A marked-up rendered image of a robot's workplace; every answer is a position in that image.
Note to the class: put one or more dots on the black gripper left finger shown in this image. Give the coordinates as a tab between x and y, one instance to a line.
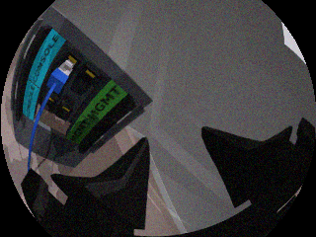
121	190

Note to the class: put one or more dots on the blue network cable with plug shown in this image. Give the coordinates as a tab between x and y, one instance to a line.
56	83

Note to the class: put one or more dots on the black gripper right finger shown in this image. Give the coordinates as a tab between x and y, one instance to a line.
242	162

